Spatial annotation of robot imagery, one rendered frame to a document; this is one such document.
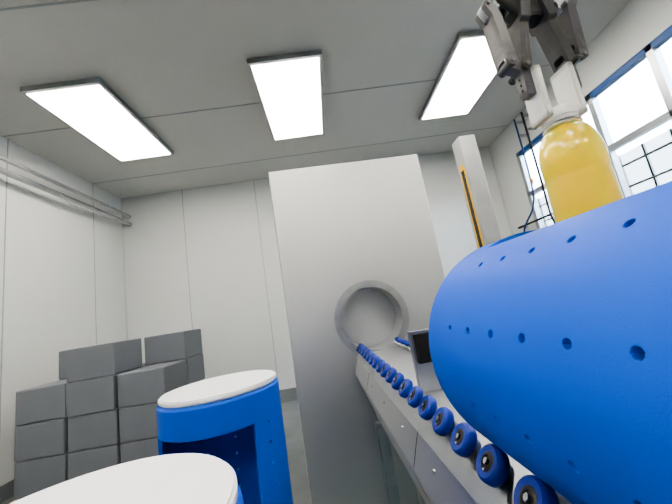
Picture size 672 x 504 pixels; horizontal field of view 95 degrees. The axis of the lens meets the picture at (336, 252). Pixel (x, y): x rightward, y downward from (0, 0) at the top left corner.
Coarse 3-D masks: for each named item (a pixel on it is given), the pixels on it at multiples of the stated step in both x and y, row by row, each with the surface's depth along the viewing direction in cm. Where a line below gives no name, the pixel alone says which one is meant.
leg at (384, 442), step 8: (376, 424) 141; (384, 432) 140; (384, 440) 140; (384, 448) 139; (384, 456) 138; (392, 456) 139; (384, 464) 138; (392, 464) 138; (384, 472) 138; (392, 472) 137; (392, 480) 137; (392, 488) 136; (392, 496) 136
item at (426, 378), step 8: (408, 336) 84; (416, 336) 81; (424, 336) 81; (416, 344) 80; (424, 344) 80; (416, 352) 81; (424, 352) 80; (416, 360) 81; (424, 360) 80; (416, 368) 81; (424, 368) 81; (432, 368) 81; (416, 376) 82; (424, 376) 80; (432, 376) 80; (424, 384) 80; (432, 384) 80; (424, 392) 80
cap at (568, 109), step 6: (570, 102) 37; (552, 108) 38; (558, 108) 37; (564, 108) 37; (570, 108) 37; (576, 108) 37; (558, 114) 37; (564, 114) 37; (570, 114) 37; (576, 114) 37; (552, 120) 38; (546, 126) 38
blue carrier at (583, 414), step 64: (640, 192) 20; (512, 256) 29; (576, 256) 21; (640, 256) 16; (448, 320) 36; (512, 320) 25; (576, 320) 19; (640, 320) 15; (448, 384) 37; (512, 384) 24; (576, 384) 18; (640, 384) 14; (512, 448) 28; (576, 448) 19; (640, 448) 15
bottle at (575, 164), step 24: (576, 120) 37; (552, 144) 37; (576, 144) 35; (600, 144) 35; (552, 168) 37; (576, 168) 35; (600, 168) 34; (552, 192) 37; (576, 192) 35; (600, 192) 34
